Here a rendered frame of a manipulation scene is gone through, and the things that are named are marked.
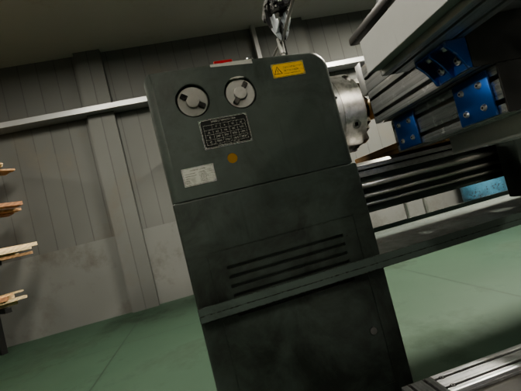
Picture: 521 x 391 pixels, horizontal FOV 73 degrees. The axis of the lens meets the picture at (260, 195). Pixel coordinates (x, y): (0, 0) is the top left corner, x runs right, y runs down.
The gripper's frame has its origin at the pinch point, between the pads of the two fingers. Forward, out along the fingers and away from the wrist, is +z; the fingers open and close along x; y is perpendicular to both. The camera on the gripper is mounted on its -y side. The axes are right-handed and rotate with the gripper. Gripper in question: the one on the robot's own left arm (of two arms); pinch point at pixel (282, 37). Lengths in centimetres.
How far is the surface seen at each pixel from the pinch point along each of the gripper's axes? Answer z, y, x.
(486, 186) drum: 97, -236, 309
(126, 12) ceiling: -174, -247, -53
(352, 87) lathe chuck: 23.6, 2.7, 20.6
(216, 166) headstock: 43, 13, -37
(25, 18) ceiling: -174, -241, -145
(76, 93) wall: -130, -324, -132
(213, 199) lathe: 53, 13, -40
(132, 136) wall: -66, -321, -81
